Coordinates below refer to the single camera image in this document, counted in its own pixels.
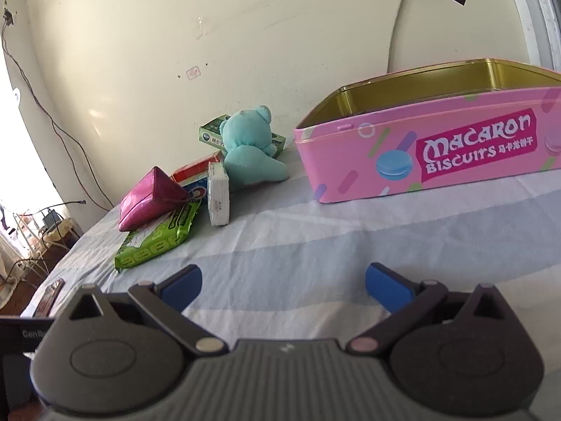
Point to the green medicine box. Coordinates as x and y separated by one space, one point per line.
210 133

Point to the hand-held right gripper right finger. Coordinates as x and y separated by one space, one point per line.
385 287

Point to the metal chair with cushion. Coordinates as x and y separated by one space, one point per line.
57 232

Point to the teal plush bear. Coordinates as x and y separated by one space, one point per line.
250 158

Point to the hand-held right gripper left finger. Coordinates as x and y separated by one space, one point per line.
182 284

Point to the magenta zip pouch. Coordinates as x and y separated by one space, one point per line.
149 197

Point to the striped bed sheet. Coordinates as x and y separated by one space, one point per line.
285 237

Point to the red white blue box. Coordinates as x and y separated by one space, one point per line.
193 172

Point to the dark phone at table edge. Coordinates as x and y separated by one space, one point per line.
49 296

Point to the green wet wipes packet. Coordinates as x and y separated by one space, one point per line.
162 237

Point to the pink wall sticker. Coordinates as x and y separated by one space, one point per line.
193 72

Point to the white window frame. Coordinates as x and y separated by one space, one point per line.
537 8

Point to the small white box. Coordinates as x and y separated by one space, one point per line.
219 201

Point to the pink biscuit tin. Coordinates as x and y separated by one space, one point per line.
350 162

